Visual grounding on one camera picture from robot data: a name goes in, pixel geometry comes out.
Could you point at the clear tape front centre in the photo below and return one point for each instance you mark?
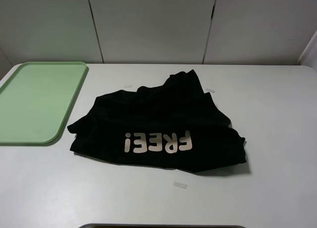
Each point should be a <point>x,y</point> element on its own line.
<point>180,185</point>

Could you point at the green plastic tray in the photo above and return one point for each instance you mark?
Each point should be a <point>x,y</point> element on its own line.
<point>36,99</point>

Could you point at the black short sleeve shirt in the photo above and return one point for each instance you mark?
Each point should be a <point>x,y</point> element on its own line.
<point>173,126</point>

